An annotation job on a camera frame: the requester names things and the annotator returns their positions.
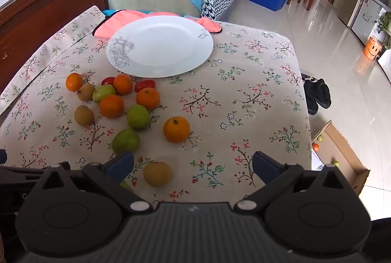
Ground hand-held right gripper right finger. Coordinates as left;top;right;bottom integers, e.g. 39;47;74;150
234;151;352;211

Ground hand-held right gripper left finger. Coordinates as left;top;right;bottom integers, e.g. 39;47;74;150
31;151;153;215

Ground yellow-brown round fruit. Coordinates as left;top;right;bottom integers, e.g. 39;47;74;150
143;161;172;187

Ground small brown kiwi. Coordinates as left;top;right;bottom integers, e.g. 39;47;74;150
74;105;95;126
78;83;96;102

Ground large orange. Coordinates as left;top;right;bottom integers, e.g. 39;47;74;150
163;116;191;143

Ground white floral-print plate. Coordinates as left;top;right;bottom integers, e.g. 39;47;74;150
106;15;214;78

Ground cardboard box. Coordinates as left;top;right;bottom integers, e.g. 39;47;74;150
311;120;371;199

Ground black shoes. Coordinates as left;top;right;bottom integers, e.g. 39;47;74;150
301;74;332;116

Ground pink cloth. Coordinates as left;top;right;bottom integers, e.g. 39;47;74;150
92;10;222;38

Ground dark wooden headboard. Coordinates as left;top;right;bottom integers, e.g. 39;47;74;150
0;0;111;94

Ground blue cloth edge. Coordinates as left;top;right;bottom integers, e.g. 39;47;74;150
102;9;159;16

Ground orange smiley pot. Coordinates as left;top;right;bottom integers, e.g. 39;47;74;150
363;35;384;61

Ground small white cabinet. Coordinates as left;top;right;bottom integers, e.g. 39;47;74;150
351;0;391;47

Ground green potted plant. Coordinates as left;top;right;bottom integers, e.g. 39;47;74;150
378;11;391;50

